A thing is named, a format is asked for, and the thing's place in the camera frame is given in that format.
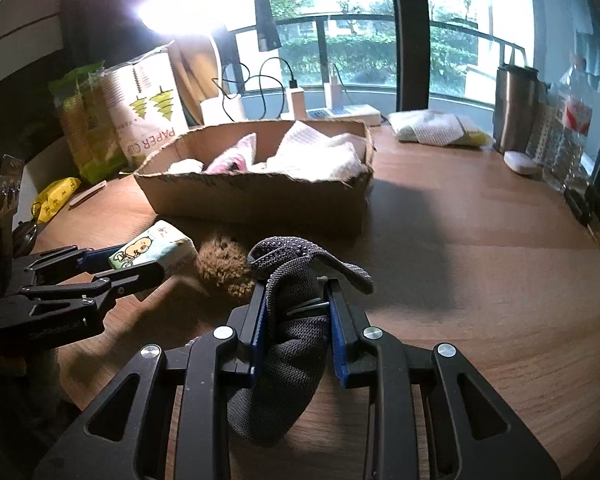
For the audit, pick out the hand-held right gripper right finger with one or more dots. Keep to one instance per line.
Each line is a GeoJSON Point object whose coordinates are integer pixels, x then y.
{"type": "Point", "coordinates": [337, 340]}

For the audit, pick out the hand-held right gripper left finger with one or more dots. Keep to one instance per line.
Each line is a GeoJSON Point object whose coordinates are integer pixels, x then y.
{"type": "Point", "coordinates": [257, 320]}

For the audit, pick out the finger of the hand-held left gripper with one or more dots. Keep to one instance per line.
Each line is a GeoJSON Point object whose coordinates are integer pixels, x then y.
{"type": "Point", "coordinates": [130, 280]}
{"type": "Point", "coordinates": [95, 257]}

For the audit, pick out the small tissue pack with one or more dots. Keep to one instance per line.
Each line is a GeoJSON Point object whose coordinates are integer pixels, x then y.
{"type": "Point", "coordinates": [155, 250]}

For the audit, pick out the grey knitted sock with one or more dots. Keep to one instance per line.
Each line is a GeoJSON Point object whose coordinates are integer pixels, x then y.
{"type": "Point", "coordinates": [290, 350]}

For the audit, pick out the cardboard box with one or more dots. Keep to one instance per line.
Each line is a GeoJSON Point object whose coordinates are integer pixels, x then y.
{"type": "Point", "coordinates": [255, 205]}

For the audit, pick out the pink plush toy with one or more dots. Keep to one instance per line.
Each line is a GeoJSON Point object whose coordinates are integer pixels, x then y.
{"type": "Point", "coordinates": [230, 157]}

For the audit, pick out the white cotton swab pack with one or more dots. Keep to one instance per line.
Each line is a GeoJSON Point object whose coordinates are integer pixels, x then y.
{"type": "Point", "coordinates": [320, 152]}

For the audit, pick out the brown plush ball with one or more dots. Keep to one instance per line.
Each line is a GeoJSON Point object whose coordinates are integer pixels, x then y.
{"type": "Point", "coordinates": [222, 270]}

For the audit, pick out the beige nail file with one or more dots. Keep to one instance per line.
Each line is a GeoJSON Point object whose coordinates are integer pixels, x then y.
{"type": "Point", "coordinates": [87, 194]}

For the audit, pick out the yellow wipes packet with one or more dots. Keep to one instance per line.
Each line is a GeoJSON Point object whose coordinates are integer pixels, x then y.
{"type": "Point", "coordinates": [57, 197]}

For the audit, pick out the green packaged bag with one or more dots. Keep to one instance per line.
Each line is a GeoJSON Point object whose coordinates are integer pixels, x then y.
{"type": "Point", "coordinates": [87, 130]}

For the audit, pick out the paper cup pack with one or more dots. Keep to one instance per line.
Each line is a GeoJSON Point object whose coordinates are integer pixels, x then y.
{"type": "Point", "coordinates": [145, 110]}

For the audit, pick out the white adapter box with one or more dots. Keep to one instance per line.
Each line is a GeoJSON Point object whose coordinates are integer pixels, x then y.
{"type": "Point", "coordinates": [222, 109]}

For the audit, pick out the white power strip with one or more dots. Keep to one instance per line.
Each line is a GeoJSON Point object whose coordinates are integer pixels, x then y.
{"type": "Point", "coordinates": [355, 114]}

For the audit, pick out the white cloth packets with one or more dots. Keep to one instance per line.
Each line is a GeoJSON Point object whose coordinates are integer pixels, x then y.
{"type": "Point", "coordinates": [430, 127]}

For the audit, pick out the white earbuds case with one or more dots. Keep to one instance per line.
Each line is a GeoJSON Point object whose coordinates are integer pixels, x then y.
{"type": "Point", "coordinates": [522, 163]}

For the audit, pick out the black power adapter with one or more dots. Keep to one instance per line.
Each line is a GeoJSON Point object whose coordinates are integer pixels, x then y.
{"type": "Point", "coordinates": [580, 207]}

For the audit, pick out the steel thermos cup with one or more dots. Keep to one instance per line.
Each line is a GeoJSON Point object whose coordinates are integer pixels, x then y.
{"type": "Point", "coordinates": [515, 110]}

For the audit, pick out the hanging black garment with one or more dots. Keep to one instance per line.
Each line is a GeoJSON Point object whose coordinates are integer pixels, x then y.
{"type": "Point", "coordinates": [266, 22]}

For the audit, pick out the clear water bottle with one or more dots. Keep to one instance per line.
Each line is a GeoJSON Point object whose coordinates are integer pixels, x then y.
{"type": "Point", "coordinates": [570, 130]}

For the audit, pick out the black balcony railing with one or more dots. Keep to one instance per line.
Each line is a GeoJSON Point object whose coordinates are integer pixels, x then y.
{"type": "Point", "coordinates": [360, 17]}

